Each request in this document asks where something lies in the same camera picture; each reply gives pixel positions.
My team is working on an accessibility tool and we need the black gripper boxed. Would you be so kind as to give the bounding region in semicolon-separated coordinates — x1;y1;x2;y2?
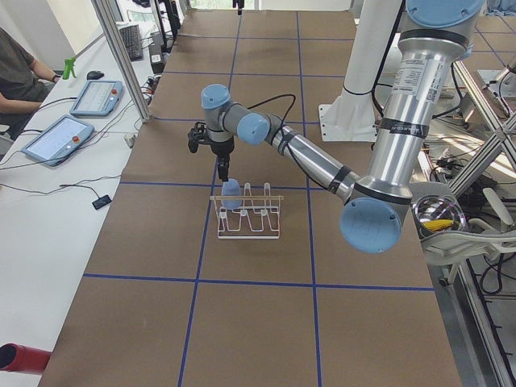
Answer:
210;139;235;181

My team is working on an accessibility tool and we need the light blue plastic cup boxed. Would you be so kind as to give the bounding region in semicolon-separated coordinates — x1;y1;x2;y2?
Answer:
221;178;242;210

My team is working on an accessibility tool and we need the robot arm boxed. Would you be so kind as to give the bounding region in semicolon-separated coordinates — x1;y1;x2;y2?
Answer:
188;1;484;253

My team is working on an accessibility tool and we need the small black sensor puck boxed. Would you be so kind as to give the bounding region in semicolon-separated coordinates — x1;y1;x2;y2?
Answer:
92;195;112;210

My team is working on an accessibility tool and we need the far blue teach pendant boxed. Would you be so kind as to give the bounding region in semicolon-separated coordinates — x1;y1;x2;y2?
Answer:
69;80;123;118

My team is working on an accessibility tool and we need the blue teach pendant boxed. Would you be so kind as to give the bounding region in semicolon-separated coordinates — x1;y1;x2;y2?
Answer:
21;115;94;167
69;80;123;118

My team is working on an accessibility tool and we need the black keyboard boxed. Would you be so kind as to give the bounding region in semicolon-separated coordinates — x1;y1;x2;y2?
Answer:
119;25;144;61

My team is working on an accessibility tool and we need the black computer mouse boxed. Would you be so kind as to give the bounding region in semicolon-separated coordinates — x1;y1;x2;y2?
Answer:
86;70;104;80

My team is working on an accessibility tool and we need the near blue teach pendant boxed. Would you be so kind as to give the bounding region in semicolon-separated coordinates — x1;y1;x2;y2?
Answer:
21;115;94;167

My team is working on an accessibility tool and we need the green plastic clamp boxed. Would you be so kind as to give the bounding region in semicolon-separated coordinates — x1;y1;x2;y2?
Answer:
61;57;77;80

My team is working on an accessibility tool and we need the seated person dark shirt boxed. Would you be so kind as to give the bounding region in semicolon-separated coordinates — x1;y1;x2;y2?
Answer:
0;30;61;140

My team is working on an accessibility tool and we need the steel bowl with corn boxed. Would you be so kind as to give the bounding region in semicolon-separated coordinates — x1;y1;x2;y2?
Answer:
412;194;467;239

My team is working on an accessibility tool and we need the red cylinder object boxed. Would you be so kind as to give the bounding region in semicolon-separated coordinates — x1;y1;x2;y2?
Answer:
1;343;52;375

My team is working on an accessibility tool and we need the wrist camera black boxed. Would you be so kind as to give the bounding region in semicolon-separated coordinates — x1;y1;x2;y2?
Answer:
232;0;245;15
188;122;211;153

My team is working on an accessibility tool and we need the white wire cup holder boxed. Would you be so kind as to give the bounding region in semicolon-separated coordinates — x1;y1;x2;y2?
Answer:
210;182;284;239

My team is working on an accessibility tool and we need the white camera mast pillar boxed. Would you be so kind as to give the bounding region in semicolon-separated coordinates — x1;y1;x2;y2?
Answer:
318;0;404;142

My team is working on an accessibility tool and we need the aluminium frame post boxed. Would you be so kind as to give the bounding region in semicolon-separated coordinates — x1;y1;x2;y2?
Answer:
91;0;151;123

